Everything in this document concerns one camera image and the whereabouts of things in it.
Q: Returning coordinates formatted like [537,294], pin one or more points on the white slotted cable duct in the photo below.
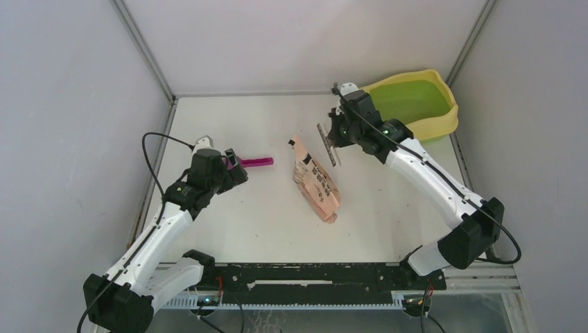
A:
[194,302]

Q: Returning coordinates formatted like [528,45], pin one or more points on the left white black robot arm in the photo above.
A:
[130,293]

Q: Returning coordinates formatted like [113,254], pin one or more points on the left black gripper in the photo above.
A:
[237,174]

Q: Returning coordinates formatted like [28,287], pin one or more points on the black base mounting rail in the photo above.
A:
[329,283]

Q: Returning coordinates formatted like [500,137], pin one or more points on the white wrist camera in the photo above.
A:
[344,89]
[205,142]

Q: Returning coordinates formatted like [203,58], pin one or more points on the pink cat litter bag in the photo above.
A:
[314,183]

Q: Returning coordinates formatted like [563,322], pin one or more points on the black sealing clip strip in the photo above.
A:
[331,151]

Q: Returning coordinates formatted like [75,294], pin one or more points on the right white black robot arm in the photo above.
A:
[474,223]

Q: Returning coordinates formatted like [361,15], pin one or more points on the yellow green litter box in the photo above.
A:
[419,99]

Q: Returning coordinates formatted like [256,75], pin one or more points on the magenta plastic scoop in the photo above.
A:
[249,163]

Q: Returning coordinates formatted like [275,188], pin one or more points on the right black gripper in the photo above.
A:
[338,114]

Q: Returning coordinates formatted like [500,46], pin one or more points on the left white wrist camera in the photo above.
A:
[205,142]

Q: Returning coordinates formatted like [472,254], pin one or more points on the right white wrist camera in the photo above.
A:
[344,89]

